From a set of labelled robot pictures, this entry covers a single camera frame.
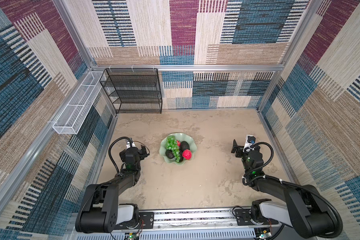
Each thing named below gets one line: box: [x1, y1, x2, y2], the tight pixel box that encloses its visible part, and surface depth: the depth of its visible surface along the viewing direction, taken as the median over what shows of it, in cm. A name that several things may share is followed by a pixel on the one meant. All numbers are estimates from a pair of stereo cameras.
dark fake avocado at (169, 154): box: [165, 149, 175, 159], surface depth 91 cm
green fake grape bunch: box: [165, 135, 181, 163], surface depth 91 cm
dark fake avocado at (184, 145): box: [179, 140, 190, 154], surface depth 96 cm
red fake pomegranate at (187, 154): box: [182, 149, 193, 160], surface depth 89 cm
